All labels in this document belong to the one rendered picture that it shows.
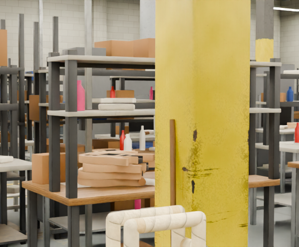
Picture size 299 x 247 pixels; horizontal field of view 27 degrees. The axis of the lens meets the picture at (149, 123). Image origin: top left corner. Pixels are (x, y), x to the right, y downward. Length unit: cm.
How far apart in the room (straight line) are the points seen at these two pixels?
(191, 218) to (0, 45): 482
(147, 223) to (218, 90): 114
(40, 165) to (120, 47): 294
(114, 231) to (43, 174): 252
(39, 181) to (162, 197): 151
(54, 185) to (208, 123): 145
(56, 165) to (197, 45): 151
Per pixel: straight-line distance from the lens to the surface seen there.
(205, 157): 231
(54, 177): 353
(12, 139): 529
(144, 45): 673
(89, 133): 459
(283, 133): 902
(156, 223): 129
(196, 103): 227
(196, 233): 135
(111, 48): 649
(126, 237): 127
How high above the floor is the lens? 147
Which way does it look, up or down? 3 degrees down
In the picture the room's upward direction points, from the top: straight up
